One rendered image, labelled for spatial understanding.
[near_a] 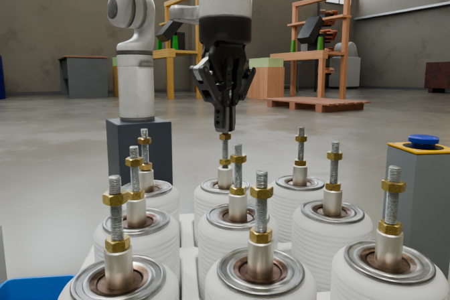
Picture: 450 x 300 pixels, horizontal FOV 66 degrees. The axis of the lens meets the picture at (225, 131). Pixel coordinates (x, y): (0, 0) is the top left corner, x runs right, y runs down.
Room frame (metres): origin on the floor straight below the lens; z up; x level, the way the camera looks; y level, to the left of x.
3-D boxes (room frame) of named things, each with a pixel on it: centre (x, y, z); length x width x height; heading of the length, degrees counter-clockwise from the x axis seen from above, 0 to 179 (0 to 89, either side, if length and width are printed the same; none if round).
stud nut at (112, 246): (0.26, 0.09, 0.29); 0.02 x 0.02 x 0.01; 52
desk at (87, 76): (7.27, 2.94, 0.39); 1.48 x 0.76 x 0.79; 30
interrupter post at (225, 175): (0.51, 0.00, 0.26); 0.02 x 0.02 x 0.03
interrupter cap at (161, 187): (0.50, 0.12, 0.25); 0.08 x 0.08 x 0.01
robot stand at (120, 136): (0.93, 0.24, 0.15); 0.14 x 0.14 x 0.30; 30
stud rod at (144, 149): (0.50, 0.12, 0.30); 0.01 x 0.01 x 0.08
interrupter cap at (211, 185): (0.51, 0.00, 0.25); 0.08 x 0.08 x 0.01
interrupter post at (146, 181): (0.50, 0.12, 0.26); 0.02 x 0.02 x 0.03
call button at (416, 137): (0.51, -0.29, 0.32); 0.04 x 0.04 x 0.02
